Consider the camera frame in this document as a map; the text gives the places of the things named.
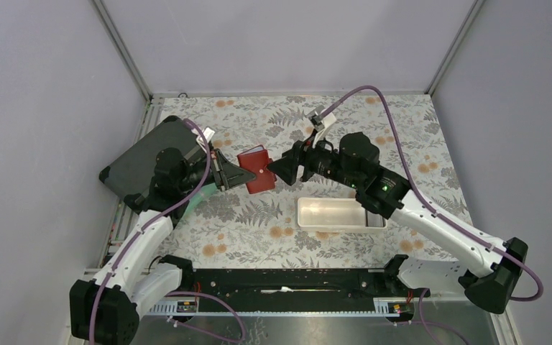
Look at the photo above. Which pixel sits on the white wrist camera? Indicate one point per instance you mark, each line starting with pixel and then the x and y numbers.
pixel 322 123
pixel 205 138

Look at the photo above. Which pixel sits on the red card holder wallet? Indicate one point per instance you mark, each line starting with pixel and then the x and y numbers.
pixel 256 161

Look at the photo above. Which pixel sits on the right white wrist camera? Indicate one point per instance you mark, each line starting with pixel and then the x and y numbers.
pixel 322 123

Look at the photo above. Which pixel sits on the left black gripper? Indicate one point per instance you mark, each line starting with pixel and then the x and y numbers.
pixel 227 175

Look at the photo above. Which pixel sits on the mint green tube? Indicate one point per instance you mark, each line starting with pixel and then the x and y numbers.
pixel 205 192

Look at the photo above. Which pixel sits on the floral table mat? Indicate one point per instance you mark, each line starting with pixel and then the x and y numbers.
pixel 235 229

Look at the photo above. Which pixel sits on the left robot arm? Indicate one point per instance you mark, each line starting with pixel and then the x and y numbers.
pixel 107 308

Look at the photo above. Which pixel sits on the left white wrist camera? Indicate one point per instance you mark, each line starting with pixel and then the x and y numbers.
pixel 205 138

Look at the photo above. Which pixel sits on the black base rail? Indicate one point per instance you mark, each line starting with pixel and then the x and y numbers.
pixel 296 292

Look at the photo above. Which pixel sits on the white plastic tray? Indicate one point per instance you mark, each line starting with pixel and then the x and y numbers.
pixel 333 215

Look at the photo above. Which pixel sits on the black hard case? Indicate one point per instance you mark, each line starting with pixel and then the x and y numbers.
pixel 130 175

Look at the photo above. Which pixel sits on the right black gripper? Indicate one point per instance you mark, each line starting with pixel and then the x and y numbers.
pixel 302 152

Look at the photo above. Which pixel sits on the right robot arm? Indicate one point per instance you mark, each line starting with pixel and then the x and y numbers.
pixel 491 266

